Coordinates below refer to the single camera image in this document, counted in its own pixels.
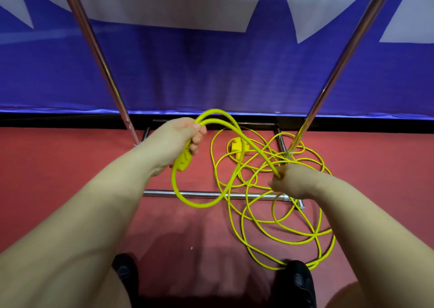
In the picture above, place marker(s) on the person's black shoe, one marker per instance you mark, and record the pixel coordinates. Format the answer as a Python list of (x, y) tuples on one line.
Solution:
[(126, 274), (296, 284)]

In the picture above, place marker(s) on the person's right forearm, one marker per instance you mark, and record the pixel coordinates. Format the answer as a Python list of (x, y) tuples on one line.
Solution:
[(369, 236)]

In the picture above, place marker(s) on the chrome metal rack frame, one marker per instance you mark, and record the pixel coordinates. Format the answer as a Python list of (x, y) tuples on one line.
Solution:
[(92, 43)]

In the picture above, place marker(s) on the person's right fingers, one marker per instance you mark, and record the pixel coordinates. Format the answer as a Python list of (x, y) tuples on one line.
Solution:
[(277, 182)]

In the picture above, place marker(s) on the person's left thumb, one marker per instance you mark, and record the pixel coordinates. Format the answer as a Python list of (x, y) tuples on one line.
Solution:
[(194, 124)]

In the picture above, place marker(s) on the person's left leg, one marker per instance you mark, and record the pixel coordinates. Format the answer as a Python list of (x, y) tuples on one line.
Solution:
[(117, 296)]

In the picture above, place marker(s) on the person's left forearm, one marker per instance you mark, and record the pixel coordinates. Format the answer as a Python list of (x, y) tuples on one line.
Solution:
[(78, 216)]

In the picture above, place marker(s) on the blue banner with white shapes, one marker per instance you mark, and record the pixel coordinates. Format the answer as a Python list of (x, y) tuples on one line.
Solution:
[(210, 70)]

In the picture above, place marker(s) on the person's black left shoe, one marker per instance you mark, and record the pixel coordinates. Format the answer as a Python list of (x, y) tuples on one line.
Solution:
[(126, 274)]

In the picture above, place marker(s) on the person's black right shoe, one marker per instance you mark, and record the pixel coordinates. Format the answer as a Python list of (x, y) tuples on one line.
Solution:
[(296, 284)]

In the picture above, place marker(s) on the person's right hand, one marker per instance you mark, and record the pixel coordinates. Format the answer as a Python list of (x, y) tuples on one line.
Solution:
[(300, 182)]

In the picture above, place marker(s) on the person's right leg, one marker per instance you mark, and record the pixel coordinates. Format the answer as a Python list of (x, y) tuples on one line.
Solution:
[(346, 299)]

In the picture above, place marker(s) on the person's left hand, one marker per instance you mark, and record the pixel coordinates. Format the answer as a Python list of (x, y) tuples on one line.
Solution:
[(169, 138)]

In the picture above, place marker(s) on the person's leg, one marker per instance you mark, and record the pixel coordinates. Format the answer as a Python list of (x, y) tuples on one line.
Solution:
[(117, 296), (346, 299)]

